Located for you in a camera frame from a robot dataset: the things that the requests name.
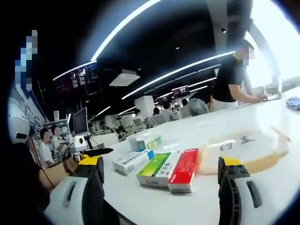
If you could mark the ceiling air vent panel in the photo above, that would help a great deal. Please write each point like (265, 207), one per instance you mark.
(125, 78)

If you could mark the blue white wall poster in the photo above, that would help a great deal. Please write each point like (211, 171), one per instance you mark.
(38, 117)

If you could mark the red medicine box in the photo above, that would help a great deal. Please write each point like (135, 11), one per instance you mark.
(184, 168)

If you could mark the person's left hand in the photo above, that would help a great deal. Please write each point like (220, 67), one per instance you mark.
(72, 164)

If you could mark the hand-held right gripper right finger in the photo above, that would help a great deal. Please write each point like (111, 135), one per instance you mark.
(230, 197)

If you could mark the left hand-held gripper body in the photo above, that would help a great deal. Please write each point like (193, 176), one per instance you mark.
(75, 143)

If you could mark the white desk partition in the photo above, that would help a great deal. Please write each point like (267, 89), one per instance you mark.
(105, 140)

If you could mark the computer monitor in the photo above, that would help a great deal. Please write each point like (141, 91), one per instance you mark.
(80, 122)

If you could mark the hanging display screen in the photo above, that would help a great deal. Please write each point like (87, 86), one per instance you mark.
(77, 77)

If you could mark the person's torso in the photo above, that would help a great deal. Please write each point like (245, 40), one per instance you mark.
(23, 175)

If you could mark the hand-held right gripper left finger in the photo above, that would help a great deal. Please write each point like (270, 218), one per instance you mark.
(91, 194)

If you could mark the cluster of office workstations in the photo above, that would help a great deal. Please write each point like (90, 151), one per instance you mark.
(140, 122)

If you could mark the white blue medicine box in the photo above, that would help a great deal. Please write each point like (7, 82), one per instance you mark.
(131, 161)

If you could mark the grey laptop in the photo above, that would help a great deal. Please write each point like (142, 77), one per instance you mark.
(274, 96)

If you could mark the ceiling light strip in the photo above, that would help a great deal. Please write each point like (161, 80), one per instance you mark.
(175, 71)
(117, 30)

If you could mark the dark grey medicine box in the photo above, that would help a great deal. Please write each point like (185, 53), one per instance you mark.
(157, 168)

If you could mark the white worn device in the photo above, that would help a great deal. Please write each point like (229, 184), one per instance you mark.
(20, 126)

